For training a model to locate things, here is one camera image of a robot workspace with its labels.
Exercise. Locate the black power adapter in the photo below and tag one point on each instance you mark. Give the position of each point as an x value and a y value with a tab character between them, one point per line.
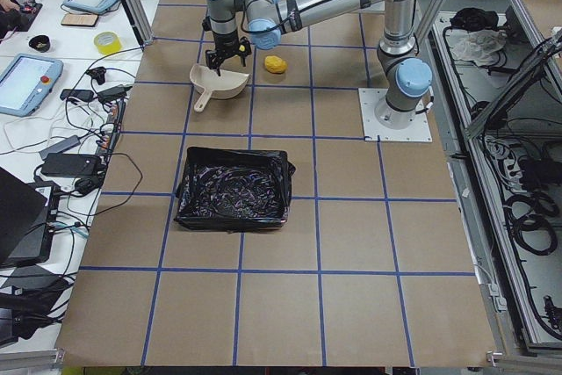
70	165

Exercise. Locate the yellow tape roll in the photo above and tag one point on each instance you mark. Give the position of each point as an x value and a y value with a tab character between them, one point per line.
107	43

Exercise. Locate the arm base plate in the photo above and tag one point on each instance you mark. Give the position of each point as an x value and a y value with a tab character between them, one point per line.
382	123

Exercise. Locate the blue teach pendant near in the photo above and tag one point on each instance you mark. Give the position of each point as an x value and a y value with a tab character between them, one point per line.
26	82

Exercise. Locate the brown wooden phone case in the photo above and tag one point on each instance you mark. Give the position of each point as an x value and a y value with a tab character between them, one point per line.
79	20

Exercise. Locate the bin with black bag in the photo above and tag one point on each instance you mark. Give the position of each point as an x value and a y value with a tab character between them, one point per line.
234	190

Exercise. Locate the white crumpled cloth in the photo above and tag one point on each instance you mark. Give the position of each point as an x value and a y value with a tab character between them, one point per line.
481	47

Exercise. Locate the black laptop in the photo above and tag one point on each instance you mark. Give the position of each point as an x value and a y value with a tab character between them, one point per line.
28	214

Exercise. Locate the black power strip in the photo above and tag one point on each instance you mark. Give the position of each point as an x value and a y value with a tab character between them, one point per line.
112	127

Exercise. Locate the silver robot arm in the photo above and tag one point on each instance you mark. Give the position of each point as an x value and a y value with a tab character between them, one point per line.
239	25

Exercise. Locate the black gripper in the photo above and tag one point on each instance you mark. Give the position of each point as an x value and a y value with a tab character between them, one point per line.
224	41

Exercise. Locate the yellow toy potato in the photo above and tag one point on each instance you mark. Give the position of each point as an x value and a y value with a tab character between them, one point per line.
275	64

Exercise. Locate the beige plastic dustpan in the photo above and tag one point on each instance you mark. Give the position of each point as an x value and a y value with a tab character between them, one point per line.
208	84

